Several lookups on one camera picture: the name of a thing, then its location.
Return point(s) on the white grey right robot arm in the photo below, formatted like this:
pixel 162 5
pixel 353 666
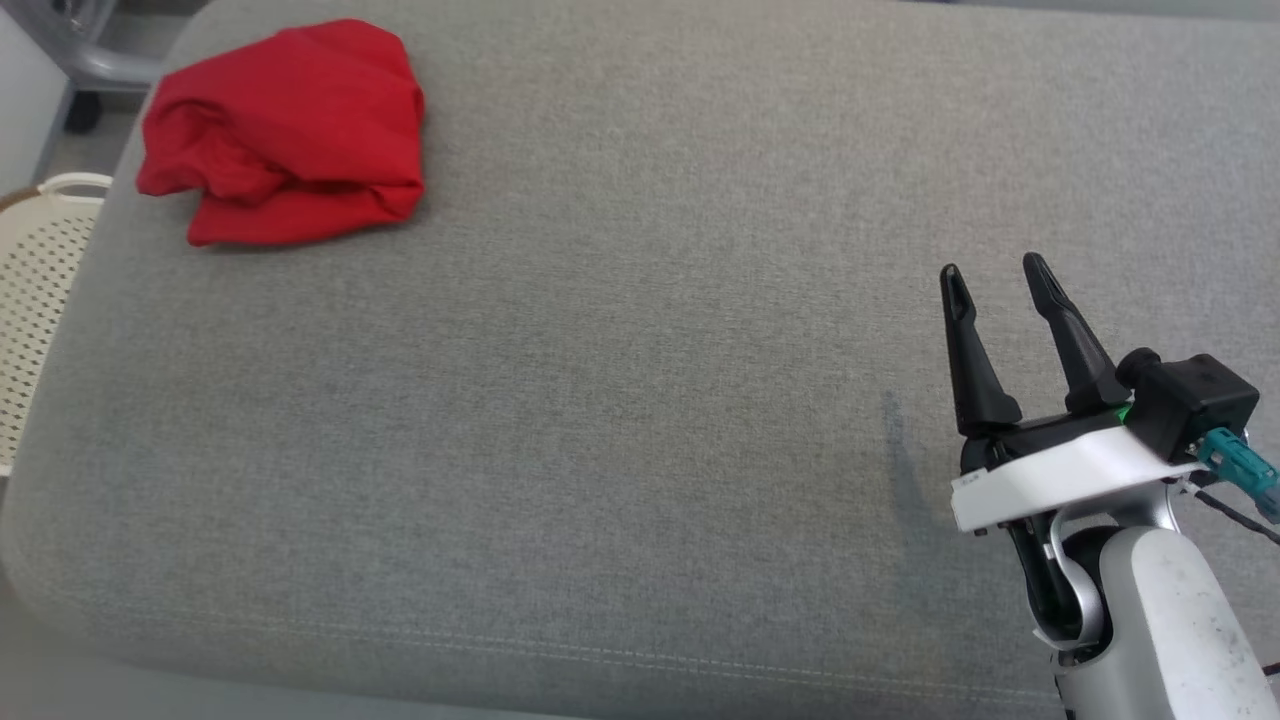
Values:
pixel 1170 620

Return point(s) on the white appliance panel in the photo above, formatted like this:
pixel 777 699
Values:
pixel 25 110

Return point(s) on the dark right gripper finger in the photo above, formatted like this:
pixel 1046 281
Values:
pixel 975 380
pixel 1080 360

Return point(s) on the grey wheeled stand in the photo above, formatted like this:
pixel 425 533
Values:
pixel 110 68

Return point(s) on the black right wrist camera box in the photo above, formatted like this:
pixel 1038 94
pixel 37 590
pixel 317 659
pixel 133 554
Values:
pixel 1190 400

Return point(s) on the grey fabric sofa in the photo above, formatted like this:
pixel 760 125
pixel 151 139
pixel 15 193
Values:
pixel 600 400

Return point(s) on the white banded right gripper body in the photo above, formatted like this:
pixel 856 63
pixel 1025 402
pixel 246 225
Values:
pixel 1060 475

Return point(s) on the plain red crumpled garment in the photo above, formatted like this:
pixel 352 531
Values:
pixel 290 130

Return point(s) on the cream perforated laundry basket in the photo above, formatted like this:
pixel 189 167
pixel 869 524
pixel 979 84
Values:
pixel 40 290

